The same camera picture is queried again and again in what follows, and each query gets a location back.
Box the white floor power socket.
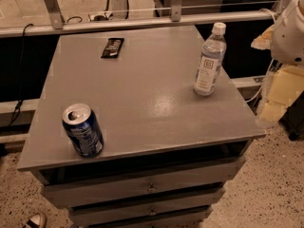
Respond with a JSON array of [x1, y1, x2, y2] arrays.
[[88, 12, 113, 22]]

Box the metal railing bar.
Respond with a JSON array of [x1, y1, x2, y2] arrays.
[[0, 9, 278, 38]]

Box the black hanging cable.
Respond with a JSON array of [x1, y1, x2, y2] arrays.
[[7, 23, 34, 128]]

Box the yellow foam block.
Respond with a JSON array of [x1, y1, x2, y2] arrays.
[[259, 65, 304, 123]]

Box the black snack wrapper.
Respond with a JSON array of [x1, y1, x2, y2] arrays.
[[102, 38, 124, 59]]

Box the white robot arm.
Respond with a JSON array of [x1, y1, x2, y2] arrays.
[[251, 0, 304, 67]]

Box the shoe toe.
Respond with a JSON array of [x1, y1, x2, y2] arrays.
[[22, 213, 47, 228]]

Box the blue soda can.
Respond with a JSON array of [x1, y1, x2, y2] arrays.
[[62, 104, 104, 158]]

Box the grey drawer cabinet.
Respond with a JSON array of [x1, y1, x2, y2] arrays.
[[18, 27, 264, 228]]

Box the white cable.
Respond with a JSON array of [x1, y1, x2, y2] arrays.
[[245, 58, 276, 105]]

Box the clear blue plastic water bottle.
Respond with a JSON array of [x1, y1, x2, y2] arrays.
[[194, 22, 227, 96]]

